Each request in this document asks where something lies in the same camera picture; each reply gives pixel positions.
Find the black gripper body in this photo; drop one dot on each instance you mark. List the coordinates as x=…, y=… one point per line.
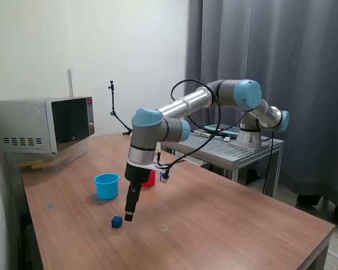
x=136, y=175

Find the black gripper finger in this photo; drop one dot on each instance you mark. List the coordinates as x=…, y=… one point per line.
x=138, y=191
x=130, y=206

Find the blue cube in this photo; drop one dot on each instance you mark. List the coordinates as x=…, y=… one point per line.
x=117, y=222

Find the silver blue UR5e robot arm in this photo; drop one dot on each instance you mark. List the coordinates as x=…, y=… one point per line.
x=186, y=104

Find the red plastic cup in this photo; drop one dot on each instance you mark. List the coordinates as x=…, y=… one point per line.
x=151, y=180

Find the blue plastic cup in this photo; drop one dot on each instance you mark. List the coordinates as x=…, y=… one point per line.
x=107, y=189

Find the blue grey teach pendant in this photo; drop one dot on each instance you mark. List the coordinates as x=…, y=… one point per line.
x=228, y=130

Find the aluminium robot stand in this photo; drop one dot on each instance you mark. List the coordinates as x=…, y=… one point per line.
x=242, y=153

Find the silver microwave oven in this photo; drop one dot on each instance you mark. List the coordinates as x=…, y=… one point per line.
x=25, y=121

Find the grey curtain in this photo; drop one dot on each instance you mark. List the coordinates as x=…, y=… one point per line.
x=312, y=56

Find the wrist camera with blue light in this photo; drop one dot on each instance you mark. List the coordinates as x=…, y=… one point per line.
x=165, y=175

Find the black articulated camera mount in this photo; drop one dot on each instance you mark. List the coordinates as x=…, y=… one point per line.
x=113, y=98

